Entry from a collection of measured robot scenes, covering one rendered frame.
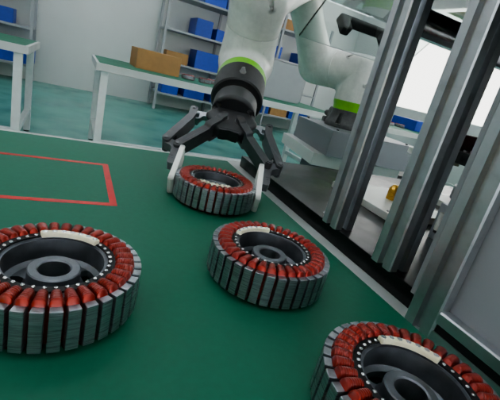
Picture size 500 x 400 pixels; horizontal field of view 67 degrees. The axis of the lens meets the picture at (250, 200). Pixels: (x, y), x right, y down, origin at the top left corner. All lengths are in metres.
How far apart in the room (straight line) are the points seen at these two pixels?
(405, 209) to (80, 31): 6.81
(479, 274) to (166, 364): 0.26
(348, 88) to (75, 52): 6.07
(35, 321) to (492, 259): 0.33
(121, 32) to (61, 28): 0.89
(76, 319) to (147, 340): 0.05
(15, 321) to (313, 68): 1.25
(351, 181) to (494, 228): 0.18
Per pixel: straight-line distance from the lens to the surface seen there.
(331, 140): 1.19
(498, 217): 0.36
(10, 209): 0.44
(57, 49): 7.08
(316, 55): 1.35
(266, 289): 0.31
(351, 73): 1.34
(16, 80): 3.00
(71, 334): 0.25
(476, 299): 0.37
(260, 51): 0.74
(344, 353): 0.25
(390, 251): 0.43
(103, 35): 7.08
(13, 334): 0.25
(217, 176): 0.55
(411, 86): 7.37
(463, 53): 0.42
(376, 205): 0.63
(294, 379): 0.28
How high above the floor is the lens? 0.93
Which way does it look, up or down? 18 degrees down
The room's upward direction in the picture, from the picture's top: 14 degrees clockwise
